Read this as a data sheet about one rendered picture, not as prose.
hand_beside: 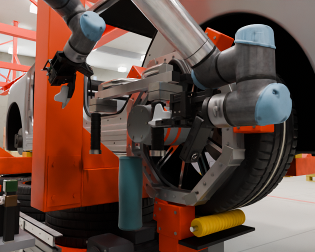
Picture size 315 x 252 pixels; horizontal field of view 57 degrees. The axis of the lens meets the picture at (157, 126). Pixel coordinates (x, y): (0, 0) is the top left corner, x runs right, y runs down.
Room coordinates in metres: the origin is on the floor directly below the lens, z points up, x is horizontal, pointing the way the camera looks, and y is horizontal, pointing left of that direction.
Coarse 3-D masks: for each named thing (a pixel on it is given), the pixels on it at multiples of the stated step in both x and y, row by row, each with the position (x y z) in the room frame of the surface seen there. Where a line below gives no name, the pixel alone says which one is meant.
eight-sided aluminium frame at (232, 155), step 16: (144, 96) 1.23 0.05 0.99; (128, 112) 1.25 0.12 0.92; (224, 128) 0.87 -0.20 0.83; (128, 144) 1.25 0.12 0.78; (224, 144) 0.87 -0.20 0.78; (240, 144) 0.88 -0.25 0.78; (144, 160) 1.23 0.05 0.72; (224, 160) 0.87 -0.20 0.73; (240, 160) 0.89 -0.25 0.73; (144, 176) 1.16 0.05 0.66; (208, 176) 0.92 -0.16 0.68; (224, 176) 0.93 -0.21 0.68; (160, 192) 1.09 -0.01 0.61; (176, 192) 1.03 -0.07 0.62; (192, 192) 0.97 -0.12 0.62; (208, 192) 0.97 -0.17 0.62
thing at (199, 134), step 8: (200, 120) 0.64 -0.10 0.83; (192, 128) 0.66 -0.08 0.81; (200, 128) 0.65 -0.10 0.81; (208, 128) 0.67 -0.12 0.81; (192, 136) 0.66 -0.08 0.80; (200, 136) 0.66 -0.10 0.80; (184, 144) 0.68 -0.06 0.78; (192, 144) 0.66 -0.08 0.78; (200, 144) 0.68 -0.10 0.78; (184, 152) 0.68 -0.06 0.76; (192, 152) 0.68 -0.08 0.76; (200, 152) 0.70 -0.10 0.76; (184, 160) 0.68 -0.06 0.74; (192, 160) 0.69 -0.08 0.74
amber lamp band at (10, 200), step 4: (4, 196) 1.00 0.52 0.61; (8, 196) 1.00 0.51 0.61; (12, 196) 1.01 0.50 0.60; (16, 196) 1.02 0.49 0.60; (4, 200) 1.00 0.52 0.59; (8, 200) 1.00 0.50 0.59; (12, 200) 1.01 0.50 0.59; (16, 200) 1.02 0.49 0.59; (4, 204) 1.00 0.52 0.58; (8, 204) 1.00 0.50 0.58; (12, 204) 1.01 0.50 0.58; (16, 204) 1.02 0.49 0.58
